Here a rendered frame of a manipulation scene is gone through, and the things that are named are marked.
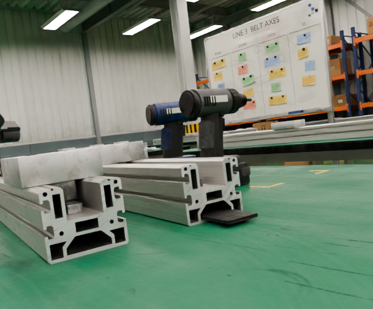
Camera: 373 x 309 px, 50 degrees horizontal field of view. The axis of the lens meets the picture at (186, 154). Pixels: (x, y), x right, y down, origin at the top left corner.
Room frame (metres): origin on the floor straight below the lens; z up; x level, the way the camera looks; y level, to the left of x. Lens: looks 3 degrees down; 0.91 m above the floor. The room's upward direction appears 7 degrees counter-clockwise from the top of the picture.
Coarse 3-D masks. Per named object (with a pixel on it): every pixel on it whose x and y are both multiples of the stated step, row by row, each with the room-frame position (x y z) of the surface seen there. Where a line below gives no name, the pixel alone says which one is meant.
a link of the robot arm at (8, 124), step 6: (0, 120) 1.24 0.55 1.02; (0, 126) 1.25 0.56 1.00; (6, 126) 1.30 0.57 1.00; (12, 126) 1.31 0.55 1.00; (18, 126) 1.33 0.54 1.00; (6, 132) 1.31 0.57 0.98; (12, 132) 1.32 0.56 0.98; (18, 132) 1.34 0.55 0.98; (6, 138) 1.31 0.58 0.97; (12, 138) 1.32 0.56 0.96; (18, 138) 1.34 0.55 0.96
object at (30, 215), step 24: (0, 192) 0.75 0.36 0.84; (24, 192) 0.52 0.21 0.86; (48, 192) 0.45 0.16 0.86; (96, 192) 0.50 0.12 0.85; (0, 216) 0.78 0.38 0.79; (24, 216) 0.54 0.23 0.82; (48, 216) 0.45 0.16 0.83; (72, 216) 0.49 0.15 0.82; (96, 216) 0.48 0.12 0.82; (24, 240) 0.56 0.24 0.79; (48, 240) 0.45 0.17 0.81; (72, 240) 0.53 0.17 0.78; (96, 240) 0.51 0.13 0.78; (120, 240) 0.50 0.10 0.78
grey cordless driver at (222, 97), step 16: (192, 96) 0.82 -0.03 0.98; (208, 96) 0.84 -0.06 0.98; (224, 96) 0.86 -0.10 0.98; (240, 96) 0.91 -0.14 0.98; (192, 112) 0.83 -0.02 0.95; (208, 112) 0.84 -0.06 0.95; (224, 112) 0.88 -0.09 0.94; (208, 128) 0.85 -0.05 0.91; (224, 128) 0.89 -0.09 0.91; (208, 144) 0.85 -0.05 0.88; (240, 160) 0.88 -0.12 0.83; (240, 176) 0.86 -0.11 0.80
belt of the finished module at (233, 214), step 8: (208, 208) 0.61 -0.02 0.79; (216, 208) 0.60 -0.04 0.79; (224, 208) 0.59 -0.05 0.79; (208, 216) 0.55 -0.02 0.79; (216, 216) 0.55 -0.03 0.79; (224, 216) 0.54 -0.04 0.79; (232, 216) 0.53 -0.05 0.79; (240, 216) 0.53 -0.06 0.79; (248, 216) 0.53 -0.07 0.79; (256, 216) 0.54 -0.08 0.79
